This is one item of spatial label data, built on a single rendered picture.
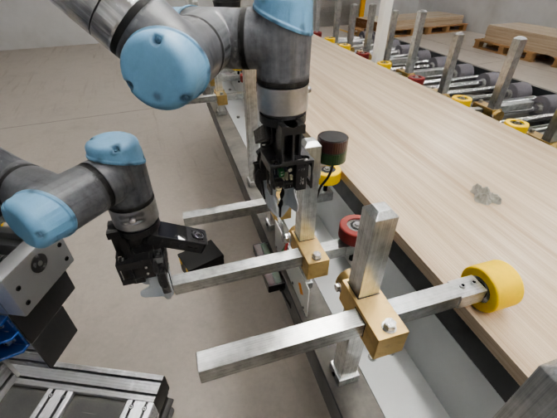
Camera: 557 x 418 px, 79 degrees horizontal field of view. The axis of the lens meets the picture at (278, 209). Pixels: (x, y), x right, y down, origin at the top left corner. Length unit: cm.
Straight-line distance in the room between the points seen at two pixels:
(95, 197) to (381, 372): 71
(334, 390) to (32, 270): 60
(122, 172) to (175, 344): 124
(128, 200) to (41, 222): 13
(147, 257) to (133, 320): 120
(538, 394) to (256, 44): 44
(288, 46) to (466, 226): 59
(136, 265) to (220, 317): 111
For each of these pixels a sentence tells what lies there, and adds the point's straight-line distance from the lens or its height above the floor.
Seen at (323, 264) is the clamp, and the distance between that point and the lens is 74.
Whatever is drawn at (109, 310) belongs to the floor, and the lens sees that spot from 192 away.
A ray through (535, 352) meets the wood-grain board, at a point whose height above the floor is 90.
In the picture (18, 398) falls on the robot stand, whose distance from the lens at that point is 156.
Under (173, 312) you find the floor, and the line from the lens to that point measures 180.
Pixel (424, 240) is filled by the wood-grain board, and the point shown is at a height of 90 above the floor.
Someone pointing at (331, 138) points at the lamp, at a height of 111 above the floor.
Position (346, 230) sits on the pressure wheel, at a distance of 76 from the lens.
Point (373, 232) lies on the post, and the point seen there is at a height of 111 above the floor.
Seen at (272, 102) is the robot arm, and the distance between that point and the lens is 49.
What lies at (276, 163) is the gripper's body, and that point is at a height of 114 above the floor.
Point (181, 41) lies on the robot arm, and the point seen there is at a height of 133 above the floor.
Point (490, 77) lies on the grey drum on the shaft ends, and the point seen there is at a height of 84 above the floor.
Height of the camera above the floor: 139
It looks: 37 degrees down
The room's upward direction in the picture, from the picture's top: straight up
